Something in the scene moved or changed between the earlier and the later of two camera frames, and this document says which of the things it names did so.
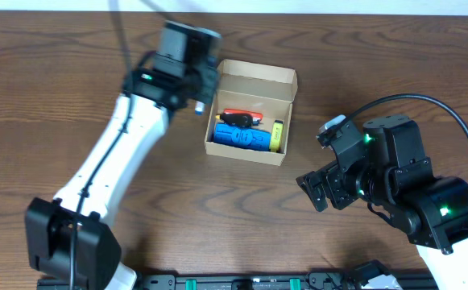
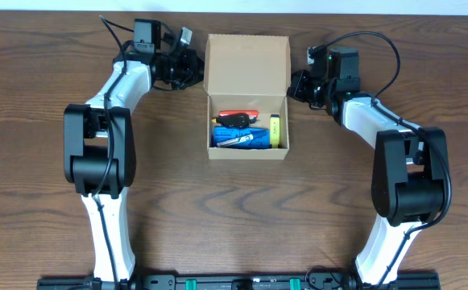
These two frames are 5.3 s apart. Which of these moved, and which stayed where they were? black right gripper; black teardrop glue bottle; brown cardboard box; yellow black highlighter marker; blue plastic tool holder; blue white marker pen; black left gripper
Moved: black right gripper; black left gripper; brown cardboard box; blue white marker pen; yellow black highlighter marker
Stayed: black teardrop glue bottle; blue plastic tool holder
